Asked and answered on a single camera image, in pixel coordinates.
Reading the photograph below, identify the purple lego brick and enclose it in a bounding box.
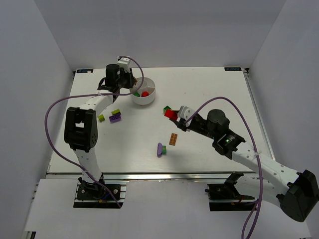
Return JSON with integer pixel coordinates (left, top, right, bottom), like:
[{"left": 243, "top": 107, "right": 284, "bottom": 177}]
[{"left": 109, "top": 114, "right": 122, "bottom": 123}]

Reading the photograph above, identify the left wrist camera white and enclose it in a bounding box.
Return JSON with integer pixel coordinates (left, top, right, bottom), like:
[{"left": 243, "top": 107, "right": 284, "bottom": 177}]
[{"left": 117, "top": 56, "right": 131, "bottom": 73}]

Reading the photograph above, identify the white round divided container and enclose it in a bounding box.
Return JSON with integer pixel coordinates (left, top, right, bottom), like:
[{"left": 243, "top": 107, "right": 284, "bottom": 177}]
[{"left": 131, "top": 77, "right": 156, "bottom": 106}]

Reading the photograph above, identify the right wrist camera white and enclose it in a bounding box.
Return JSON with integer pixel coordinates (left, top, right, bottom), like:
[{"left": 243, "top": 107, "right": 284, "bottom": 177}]
[{"left": 177, "top": 106, "right": 195, "bottom": 121}]

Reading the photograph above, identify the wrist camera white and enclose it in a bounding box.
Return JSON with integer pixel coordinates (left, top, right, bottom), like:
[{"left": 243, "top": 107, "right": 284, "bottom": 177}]
[
  {"left": 177, "top": 106, "right": 195, "bottom": 121},
  {"left": 117, "top": 56, "right": 131, "bottom": 73}
]

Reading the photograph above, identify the purple green lego piece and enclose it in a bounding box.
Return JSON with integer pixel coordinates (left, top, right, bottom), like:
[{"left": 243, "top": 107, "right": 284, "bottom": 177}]
[{"left": 157, "top": 142, "right": 167, "bottom": 157}]

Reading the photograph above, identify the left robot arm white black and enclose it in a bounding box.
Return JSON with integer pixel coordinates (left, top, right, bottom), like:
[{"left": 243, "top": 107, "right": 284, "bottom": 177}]
[{"left": 64, "top": 60, "right": 136, "bottom": 184}]

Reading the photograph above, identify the aluminium table frame rail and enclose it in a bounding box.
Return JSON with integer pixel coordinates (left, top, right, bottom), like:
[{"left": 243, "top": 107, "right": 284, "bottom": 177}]
[{"left": 242, "top": 68, "right": 276, "bottom": 161}]

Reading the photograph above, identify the orange flat lego plate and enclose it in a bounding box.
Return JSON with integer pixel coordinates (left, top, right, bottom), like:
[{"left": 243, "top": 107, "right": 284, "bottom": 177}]
[{"left": 169, "top": 133, "right": 177, "bottom": 146}]

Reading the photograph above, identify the lime green lego brick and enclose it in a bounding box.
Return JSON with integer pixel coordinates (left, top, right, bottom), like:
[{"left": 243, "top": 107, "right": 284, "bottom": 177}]
[{"left": 98, "top": 115, "right": 105, "bottom": 122}]

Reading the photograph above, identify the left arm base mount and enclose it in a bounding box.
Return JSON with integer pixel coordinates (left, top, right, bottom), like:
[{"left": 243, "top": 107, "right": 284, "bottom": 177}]
[{"left": 73, "top": 182, "right": 126, "bottom": 209}]

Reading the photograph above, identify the olive green lego brick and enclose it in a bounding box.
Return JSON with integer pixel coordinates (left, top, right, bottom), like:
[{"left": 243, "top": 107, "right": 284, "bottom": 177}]
[{"left": 111, "top": 109, "right": 121, "bottom": 115}]

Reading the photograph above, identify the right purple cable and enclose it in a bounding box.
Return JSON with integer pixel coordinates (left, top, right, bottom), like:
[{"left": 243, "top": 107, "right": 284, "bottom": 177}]
[{"left": 184, "top": 97, "right": 264, "bottom": 239}]

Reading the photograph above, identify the red lego brick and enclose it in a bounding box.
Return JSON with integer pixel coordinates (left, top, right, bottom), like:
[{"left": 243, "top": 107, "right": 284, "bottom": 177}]
[
  {"left": 164, "top": 110, "right": 178, "bottom": 120},
  {"left": 141, "top": 91, "right": 149, "bottom": 97}
]

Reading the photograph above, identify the green yellow stacked lego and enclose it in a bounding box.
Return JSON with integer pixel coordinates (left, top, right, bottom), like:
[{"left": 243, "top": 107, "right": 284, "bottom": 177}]
[{"left": 163, "top": 106, "right": 171, "bottom": 114}]

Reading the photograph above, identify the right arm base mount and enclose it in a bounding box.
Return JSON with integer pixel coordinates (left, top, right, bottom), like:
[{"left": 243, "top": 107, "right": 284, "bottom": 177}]
[{"left": 205, "top": 172, "right": 256, "bottom": 212}]

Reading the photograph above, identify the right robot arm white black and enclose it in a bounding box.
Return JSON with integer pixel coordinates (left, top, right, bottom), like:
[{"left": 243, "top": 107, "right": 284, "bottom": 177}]
[{"left": 164, "top": 106, "right": 319, "bottom": 222}]

